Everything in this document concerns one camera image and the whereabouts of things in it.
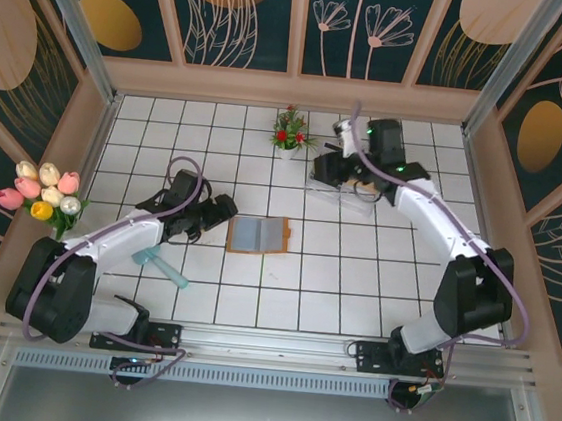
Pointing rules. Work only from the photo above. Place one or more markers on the white card with pink print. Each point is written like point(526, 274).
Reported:
point(332, 146)

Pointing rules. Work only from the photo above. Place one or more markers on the aluminium frame post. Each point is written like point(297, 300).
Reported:
point(85, 34)
point(509, 68)

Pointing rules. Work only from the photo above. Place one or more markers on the white artificial tulip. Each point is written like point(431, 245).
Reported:
point(52, 195)
point(27, 170)
point(69, 204)
point(49, 173)

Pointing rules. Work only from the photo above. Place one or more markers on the pink artificial tulip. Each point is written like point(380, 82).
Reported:
point(8, 198)
point(69, 182)
point(28, 188)

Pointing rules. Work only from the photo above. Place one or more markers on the potted plant with red flowers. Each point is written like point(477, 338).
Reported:
point(289, 131)

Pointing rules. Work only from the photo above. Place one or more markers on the yellow artificial tulip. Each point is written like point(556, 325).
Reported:
point(41, 210)

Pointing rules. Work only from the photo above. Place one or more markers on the clear plastic tray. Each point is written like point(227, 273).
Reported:
point(323, 192)

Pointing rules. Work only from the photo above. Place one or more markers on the gold card with magnetic stripe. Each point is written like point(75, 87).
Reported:
point(359, 182)

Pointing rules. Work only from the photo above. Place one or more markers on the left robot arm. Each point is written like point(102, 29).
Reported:
point(122, 234)

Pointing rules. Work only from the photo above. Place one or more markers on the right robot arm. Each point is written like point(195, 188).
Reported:
point(441, 212)

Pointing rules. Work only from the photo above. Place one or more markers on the white flower vase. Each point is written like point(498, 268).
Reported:
point(59, 233)

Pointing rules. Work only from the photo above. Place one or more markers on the teal plastic tool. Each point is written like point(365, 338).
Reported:
point(173, 275)

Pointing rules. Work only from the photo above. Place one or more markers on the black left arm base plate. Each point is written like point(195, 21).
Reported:
point(167, 334)

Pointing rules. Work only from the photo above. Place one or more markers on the aluminium mounting rail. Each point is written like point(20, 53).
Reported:
point(267, 345)

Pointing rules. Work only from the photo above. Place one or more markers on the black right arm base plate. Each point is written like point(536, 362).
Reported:
point(371, 356)

